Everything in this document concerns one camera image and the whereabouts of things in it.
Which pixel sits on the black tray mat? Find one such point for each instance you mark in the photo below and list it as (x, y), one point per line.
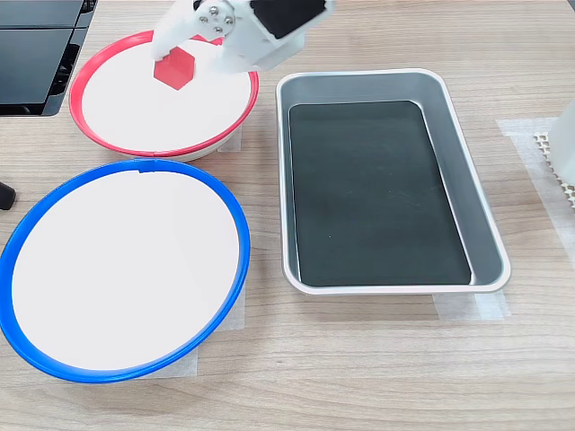
(382, 197)

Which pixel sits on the black electronic device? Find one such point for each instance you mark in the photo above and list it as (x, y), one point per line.
(31, 67)

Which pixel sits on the steel tray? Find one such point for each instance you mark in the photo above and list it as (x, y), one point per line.
(476, 215)

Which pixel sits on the translucent tape sheet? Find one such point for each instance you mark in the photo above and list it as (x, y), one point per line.
(539, 197)
(471, 306)
(232, 141)
(224, 314)

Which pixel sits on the red-rimmed white plate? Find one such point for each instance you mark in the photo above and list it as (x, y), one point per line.
(166, 116)

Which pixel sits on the blue-rimmed white plate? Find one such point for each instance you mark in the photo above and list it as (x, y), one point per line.
(126, 269)

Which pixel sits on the small black rounded object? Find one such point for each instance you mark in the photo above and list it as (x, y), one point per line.
(6, 196)

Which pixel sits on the small red cube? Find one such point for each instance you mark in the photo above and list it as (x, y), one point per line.
(177, 69)

